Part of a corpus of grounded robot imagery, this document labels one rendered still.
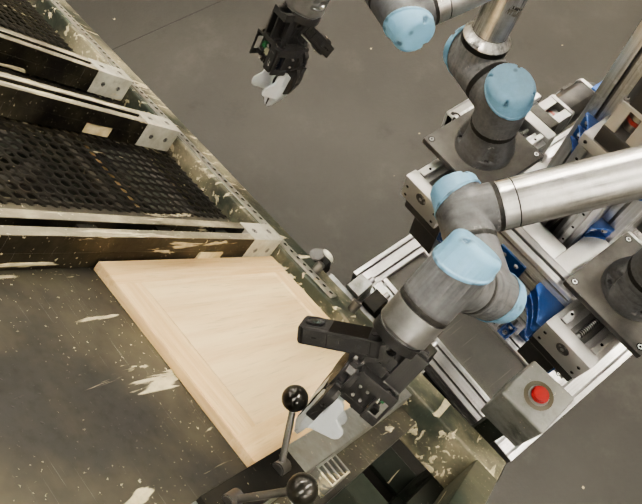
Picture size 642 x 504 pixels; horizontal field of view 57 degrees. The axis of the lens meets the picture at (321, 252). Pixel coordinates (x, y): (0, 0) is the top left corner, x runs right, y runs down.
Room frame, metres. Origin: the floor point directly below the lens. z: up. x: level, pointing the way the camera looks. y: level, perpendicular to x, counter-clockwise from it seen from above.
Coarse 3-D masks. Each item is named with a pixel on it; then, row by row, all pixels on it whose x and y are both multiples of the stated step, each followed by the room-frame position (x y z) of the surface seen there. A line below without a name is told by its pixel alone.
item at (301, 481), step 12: (300, 480) 0.08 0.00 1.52; (312, 480) 0.08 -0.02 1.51; (228, 492) 0.07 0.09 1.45; (240, 492) 0.07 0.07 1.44; (252, 492) 0.07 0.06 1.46; (264, 492) 0.07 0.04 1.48; (276, 492) 0.07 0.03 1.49; (288, 492) 0.07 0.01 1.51; (300, 492) 0.07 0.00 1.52; (312, 492) 0.07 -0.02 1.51
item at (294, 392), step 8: (288, 392) 0.20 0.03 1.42; (296, 392) 0.20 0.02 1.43; (304, 392) 0.21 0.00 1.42; (288, 400) 0.19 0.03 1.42; (296, 400) 0.19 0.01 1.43; (304, 400) 0.20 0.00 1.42; (288, 408) 0.18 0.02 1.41; (296, 408) 0.18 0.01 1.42; (288, 416) 0.18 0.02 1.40; (288, 424) 0.17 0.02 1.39; (288, 432) 0.16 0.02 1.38; (288, 440) 0.15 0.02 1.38; (280, 456) 0.13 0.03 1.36; (280, 464) 0.12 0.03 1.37; (288, 464) 0.12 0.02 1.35; (280, 472) 0.11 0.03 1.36
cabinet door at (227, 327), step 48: (144, 288) 0.39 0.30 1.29; (192, 288) 0.44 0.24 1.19; (240, 288) 0.50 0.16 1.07; (288, 288) 0.57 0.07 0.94; (192, 336) 0.32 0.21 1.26; (240, 336) 0.36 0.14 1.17; (288, 336) 0.41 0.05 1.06; (192, 384) 0.23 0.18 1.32; (240, 384) 0.25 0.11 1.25; (288, 384) 0.28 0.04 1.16; (240, 432) 0.16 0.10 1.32
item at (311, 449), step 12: (408, 396) 0.34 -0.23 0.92; (348, 408) 0.26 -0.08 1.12; (384, 408) 0.29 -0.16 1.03; (396, 408) 0.31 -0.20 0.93; (348, 420) 0.23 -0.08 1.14; (360, 420) 0.24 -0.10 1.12; (312, 432) 0.19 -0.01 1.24; (348, 432) 0.21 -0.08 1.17; (360, 432) 0.21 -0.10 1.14; (300, 444) 0.16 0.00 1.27; (312, 444) 0.17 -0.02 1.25; (324, 444) 0.17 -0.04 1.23; (336, 444) 0.18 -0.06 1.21; (348, 444) 0.19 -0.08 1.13; (300, 456) 0.14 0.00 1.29; (312, 456) 0.15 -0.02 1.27; (324, 456) 0.15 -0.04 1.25; (312, 468) 0.13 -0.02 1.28
